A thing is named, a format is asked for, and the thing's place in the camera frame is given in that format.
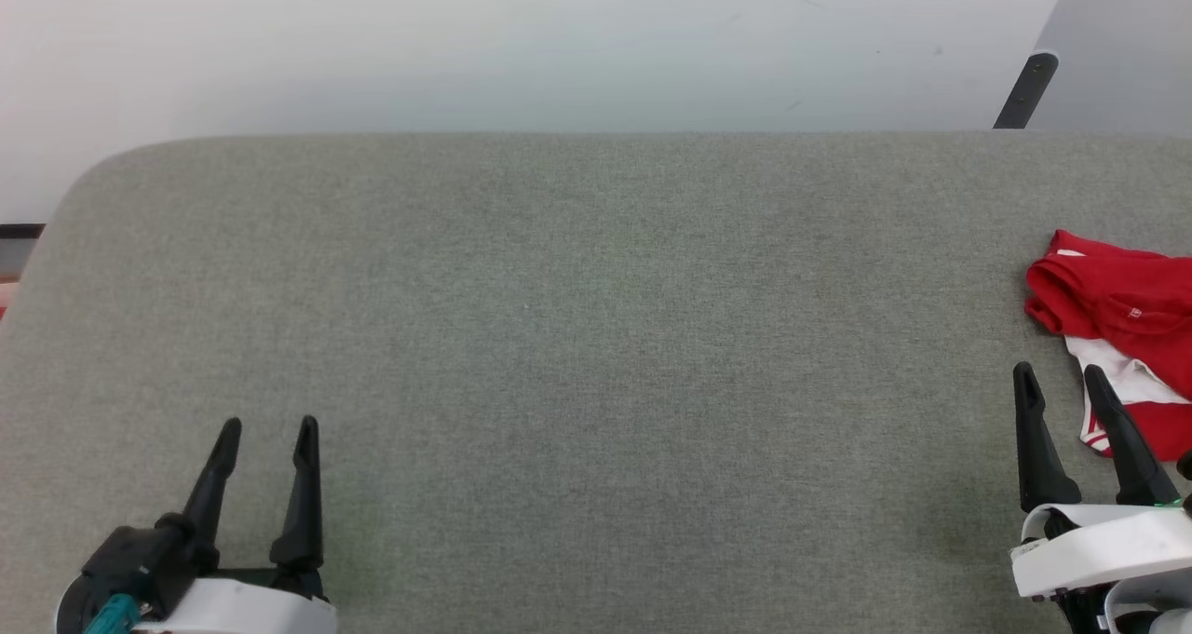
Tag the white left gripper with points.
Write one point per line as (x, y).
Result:
(242, 606)

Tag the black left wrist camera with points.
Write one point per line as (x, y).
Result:
(130, 559)

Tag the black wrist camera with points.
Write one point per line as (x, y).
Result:
(1185, 466)
(130, 559)

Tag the black metal bracket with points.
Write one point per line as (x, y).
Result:
(1026, 89)

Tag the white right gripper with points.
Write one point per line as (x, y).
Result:
(1099, 550)

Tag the red basketball jersey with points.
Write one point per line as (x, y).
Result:
(1127, 308)

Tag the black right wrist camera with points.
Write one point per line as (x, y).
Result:
(1185, 466)

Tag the black-edged grey panel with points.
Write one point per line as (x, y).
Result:
(19, 248)

